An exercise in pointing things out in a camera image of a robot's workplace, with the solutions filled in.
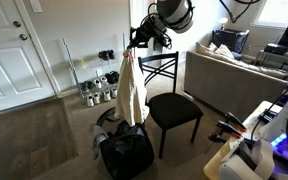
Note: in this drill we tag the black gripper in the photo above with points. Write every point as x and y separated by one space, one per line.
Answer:
139 37

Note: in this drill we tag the peach shirt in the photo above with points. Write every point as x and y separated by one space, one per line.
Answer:
131 92

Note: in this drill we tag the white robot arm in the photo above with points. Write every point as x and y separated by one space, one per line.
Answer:
177 16

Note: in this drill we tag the black mesh laundry basket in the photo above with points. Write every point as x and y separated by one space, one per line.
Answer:
126 150

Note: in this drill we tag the black sneakers top shelf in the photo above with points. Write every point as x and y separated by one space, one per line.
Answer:
106 55

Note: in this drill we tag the black sneakers shelf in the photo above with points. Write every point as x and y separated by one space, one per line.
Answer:
112 77
106 55

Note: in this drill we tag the black sneakers middle shelf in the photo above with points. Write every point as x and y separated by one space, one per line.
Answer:
112 77

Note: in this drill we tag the white table lamp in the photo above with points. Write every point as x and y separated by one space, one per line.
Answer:
222 21

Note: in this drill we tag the white patterned pillow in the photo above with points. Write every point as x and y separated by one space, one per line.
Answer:
223 50

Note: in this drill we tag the black metal chair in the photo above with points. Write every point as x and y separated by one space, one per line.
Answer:
168 110

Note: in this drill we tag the white sneaker pair floor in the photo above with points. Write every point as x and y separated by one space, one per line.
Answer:
93 99

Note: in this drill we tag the dark blue pillow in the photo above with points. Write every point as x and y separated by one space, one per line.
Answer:
233 39

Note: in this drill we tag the grey fabric sofa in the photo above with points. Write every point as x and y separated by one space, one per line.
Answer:
230 85

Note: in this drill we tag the orange black bar clamp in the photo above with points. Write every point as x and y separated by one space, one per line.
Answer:
230 117

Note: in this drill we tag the white vr headset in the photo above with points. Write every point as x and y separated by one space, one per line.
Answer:
243 163

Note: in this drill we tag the wire shoe rack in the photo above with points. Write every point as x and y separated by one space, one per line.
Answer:
88 71

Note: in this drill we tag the white light switch plate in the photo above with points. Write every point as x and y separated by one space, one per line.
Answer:
36 6

